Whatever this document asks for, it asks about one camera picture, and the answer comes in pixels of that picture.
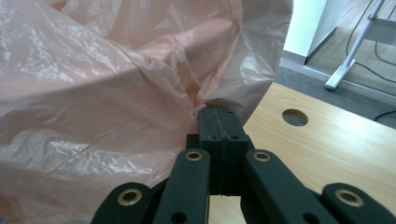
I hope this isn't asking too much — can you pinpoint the black floor cable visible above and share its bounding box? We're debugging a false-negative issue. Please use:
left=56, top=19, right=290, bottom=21
left=345, top=0, right=396, bottom=85
left=373, top=109, right=396, bottom=123

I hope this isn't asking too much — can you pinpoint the white metal stand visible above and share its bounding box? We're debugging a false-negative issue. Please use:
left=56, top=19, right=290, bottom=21
left=324, top=0, right=396, bottom=91

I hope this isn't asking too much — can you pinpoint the white wall panel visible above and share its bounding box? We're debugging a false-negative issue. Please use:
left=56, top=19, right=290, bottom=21
left=283, top=0, right=329, bottom=58

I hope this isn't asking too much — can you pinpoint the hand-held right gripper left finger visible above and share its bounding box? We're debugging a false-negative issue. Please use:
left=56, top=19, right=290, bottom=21
left=186, top=105, right=224, bottom=196

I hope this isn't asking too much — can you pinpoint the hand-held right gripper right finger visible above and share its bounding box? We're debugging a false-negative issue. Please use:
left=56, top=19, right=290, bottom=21
left=215, top=105, right=255, bottom=197

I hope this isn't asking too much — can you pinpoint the pink plastic bag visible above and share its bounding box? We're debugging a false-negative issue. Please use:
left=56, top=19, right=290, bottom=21
left=0, top=0, right=294, bottom=224

